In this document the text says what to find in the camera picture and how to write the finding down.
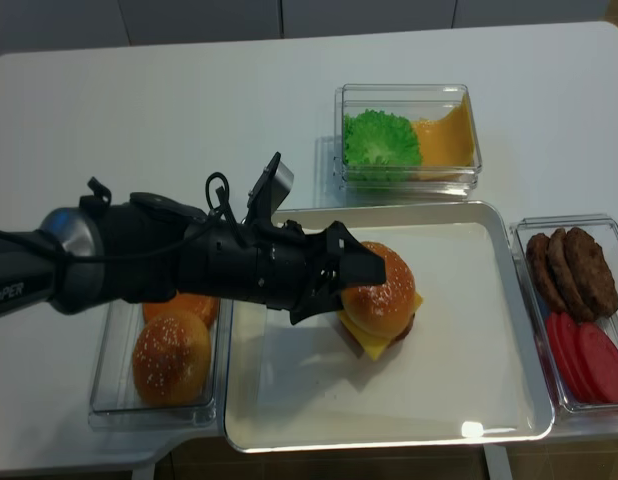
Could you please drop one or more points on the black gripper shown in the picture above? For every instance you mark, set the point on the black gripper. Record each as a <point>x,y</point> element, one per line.
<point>282,268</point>

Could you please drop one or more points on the sesame bun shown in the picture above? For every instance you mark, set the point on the sesame bun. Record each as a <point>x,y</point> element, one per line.
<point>171,359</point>
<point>396,293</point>

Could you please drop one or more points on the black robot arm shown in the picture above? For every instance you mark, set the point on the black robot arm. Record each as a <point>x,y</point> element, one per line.
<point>152,248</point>

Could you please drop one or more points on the green lettuce leaf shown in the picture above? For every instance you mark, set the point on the green lettuce leaf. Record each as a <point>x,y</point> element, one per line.
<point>379,138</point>

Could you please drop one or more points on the clear lettuce and cheese container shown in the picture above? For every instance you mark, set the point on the clear lettuce and cheese container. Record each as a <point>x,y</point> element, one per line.
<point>414,102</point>

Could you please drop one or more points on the yellow cheese slice on burger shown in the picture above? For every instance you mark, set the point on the yellow cheese slice on burger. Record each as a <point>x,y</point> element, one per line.
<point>373,323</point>

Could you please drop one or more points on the burger patty on tray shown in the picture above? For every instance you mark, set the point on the burger patty on tray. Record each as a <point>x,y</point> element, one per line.
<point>406,331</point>

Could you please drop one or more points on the plain bottom bun in container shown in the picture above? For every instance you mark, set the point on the plain bottom bun in container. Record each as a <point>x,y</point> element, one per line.
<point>204,307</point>

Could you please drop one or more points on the white paper sheet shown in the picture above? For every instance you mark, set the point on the white paper sheet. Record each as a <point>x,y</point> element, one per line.
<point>438,335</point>

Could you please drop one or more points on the white serving tray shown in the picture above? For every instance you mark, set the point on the white serving tray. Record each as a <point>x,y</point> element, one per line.
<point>252,427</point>

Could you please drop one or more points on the yellow cheese slice in container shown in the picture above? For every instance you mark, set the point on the yellow cheese slice in container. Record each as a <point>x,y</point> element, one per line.
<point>447,142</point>

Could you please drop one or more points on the brown meat patty back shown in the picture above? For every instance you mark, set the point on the brown meat patty back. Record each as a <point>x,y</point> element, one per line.
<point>542,277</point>

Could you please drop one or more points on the brown meat patty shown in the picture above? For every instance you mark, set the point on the brown meat patty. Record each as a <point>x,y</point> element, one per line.
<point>542,277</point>
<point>564,279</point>
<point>591,273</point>

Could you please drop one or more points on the brown meat patty middle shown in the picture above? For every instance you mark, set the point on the brown meat patty middle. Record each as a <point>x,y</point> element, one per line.
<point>564,279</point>

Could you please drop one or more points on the red tomato slice back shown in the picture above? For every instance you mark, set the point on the red tomato slice back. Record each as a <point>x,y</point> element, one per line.
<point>561,331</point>

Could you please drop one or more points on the red tomato slice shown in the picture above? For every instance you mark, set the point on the red tomato slice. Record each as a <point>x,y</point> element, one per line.
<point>561,331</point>
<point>600,359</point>

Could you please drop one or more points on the clear patty and tomato container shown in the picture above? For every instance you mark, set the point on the clear patty and tomato container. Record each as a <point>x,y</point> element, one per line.
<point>605,232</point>

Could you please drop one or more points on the brown meat patty front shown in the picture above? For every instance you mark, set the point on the brown meat patty front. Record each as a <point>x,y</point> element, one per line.
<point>591,273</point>

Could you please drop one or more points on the clear plastic bun container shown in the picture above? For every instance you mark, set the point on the clear plastic bun container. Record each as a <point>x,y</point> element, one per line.
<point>115,404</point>

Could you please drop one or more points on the red tomato slice front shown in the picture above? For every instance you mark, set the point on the red tomato slice front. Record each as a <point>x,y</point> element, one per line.
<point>600,359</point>

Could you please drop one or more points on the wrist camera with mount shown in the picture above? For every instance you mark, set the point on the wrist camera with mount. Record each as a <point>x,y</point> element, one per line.
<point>271,190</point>

